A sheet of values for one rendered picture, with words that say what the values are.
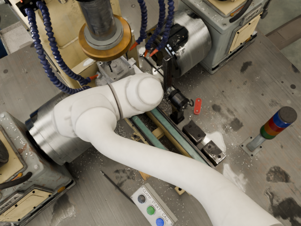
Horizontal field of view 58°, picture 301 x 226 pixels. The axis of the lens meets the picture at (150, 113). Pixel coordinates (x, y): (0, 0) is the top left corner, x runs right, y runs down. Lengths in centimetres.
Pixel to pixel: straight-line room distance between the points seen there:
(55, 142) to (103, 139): 46
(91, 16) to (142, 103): 31
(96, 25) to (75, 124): 33
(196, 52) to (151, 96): 56
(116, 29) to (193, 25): 38
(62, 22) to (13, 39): 136
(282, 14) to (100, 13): 233
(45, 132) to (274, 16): 239
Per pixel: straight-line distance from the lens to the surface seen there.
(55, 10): 106
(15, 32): 246
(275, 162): 139
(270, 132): 109
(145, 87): 66
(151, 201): 99
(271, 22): 287
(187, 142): 120
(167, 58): 98
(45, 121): 105
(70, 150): 107
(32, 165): 103
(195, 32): 118
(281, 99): 151
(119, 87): 70
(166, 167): 52
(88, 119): 65
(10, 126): 111
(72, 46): 119
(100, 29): 87
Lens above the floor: 207
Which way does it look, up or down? 68 degrees down
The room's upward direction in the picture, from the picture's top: 8 degrees counter-clockwise
